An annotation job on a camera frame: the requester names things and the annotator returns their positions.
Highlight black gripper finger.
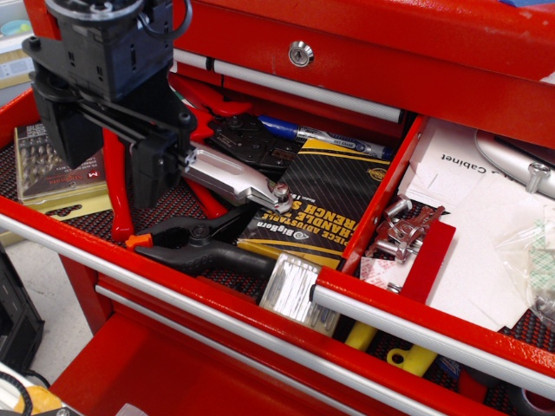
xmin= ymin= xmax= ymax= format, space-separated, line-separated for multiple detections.
xmin=131 ymin=129 xmax=180 ymax=209
xmin=32 ymin=84 xmax=103 ymax=169

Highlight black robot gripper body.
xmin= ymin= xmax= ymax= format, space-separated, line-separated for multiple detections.
xmin=23 ymin=1 xmax=196 ymax=143

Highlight silver box cutter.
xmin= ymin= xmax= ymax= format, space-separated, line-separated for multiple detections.
xmin=178 ymin=143 xmax=292 ymax=214

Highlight black box on floor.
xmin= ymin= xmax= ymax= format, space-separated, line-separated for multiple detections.
xmin=1 ymin=247 xmax=44 ymax=373

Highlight drill bit set package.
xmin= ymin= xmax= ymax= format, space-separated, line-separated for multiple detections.
xmin=14 ymin=123 xmax=112 ymax=219

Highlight black spring clamp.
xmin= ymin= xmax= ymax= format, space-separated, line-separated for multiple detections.
xmin=126 ymin=203 xmax=276 ymax=279

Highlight blue marker pen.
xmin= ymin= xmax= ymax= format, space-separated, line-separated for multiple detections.
xmin=258 ymin=115 xmax=394 ymax=161

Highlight black yellow wrench package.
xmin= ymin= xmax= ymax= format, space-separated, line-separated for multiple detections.
xmin=238 ymin=139 xmax=390 ymax=269

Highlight silver cabinet lock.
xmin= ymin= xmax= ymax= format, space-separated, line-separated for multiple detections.
xmin=288 ymin=41 xmax=314 ymax=68

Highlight clear plastic blade case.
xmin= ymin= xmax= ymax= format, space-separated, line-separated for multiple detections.
xmin=259 ymin=253 xmax=340 ymax=336

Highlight red tool cabinet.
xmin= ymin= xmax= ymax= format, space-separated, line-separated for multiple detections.
xmin=1 ymin=1 xmax=554 ymax=415

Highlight silica gel packet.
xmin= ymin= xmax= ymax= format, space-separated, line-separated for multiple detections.
xmin=360 ymin=257 xmax=413 ymax=292

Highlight silver keys bundle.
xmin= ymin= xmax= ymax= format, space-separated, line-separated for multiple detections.
xmin=365 ymin=194 xmax=446 ymax=263

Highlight red plastic strip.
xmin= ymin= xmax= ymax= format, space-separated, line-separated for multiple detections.
xmin=401 ymin=220 xmax=456 ymax=303

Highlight white paper manual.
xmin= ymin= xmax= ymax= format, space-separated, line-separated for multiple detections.
xmin=399 ymin=119 xmax=554 ymax=331

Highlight silver bolt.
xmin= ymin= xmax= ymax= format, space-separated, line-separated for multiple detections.
xmin=526 ymin=162 xmax=551 ymax=194

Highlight clear plastic bag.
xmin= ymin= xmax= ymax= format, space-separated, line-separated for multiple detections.
xmin=496 ymin=205 xmax=554 ymax=330

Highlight black cable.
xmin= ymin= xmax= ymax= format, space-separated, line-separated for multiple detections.
xmin=137 ymin=0 xmax=193 ymax=42

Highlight red-handled crimping pliers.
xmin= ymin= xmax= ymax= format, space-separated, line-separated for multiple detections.
xmin=103 ymin=75 xmax=301 ymax=242

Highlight yellow-handled tool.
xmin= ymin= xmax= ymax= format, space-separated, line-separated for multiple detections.
xmin=345 ymin=322 xmax=438 ymax=377

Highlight silver cabinet handle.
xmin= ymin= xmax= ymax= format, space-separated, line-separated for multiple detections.
xmin=474 ymin=130 xmax=554 ymax=199

